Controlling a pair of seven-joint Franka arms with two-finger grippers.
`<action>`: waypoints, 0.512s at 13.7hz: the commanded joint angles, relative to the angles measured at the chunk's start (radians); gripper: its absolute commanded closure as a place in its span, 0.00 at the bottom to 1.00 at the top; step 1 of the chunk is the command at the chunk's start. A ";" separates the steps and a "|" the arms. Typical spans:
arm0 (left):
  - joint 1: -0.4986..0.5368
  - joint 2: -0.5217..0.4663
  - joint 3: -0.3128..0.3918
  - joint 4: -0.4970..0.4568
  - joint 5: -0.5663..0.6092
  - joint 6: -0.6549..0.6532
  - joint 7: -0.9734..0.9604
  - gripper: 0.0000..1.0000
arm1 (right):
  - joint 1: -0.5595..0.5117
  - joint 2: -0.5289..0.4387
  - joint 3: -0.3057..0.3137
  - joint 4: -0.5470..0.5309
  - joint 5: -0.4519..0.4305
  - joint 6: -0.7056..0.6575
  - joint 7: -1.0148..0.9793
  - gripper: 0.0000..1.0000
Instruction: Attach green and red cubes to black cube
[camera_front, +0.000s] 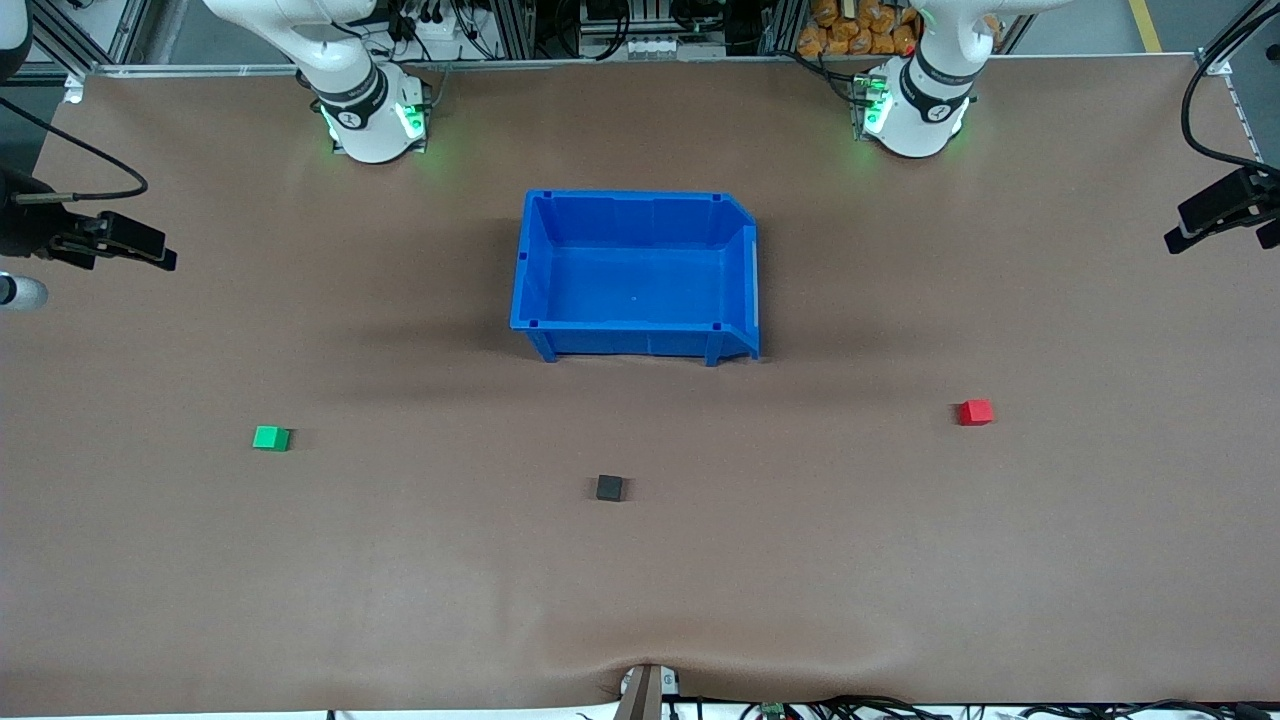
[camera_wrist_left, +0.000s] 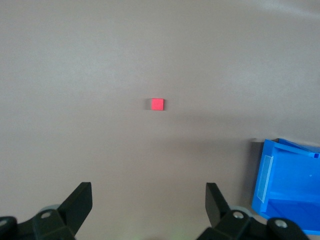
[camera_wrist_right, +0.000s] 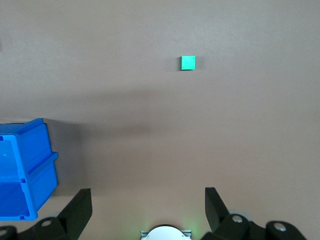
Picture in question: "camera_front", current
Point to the black cube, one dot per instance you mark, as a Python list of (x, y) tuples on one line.
[(609, 488)]

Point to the green cube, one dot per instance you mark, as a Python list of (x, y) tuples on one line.
[(270, 438)]

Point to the pile of orange bags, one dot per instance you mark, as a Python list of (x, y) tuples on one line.
[(850, 30)]

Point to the brown table mat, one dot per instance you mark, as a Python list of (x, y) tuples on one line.
[(300, 600)]

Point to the metal clamp bracket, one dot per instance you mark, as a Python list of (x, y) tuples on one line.
[(645, 695)]

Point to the aluminium frame strut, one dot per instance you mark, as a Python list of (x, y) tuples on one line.
[(80, 35), (1235, 35)]

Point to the red cube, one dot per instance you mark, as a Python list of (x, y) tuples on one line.
[(976, 412)]

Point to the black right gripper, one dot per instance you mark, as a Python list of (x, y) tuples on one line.
[(22, 230)]

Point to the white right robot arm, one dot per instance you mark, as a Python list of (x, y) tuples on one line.
[(365, 120)]

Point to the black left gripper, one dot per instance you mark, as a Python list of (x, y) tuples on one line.
[(1252, 190)]

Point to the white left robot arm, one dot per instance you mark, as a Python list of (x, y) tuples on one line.
[(915, 125)]

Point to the white power strip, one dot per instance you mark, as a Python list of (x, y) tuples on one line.
[(440, 40)]

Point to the small green circuit board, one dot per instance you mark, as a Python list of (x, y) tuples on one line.
[(771, 711)]

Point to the blue plastic storage bin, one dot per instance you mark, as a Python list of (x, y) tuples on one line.
[(640, 280)]

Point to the aluminium table edge rail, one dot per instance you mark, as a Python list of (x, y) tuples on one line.
[(600, 59)]

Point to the white terminal block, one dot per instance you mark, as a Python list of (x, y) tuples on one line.
[(665, 47)]

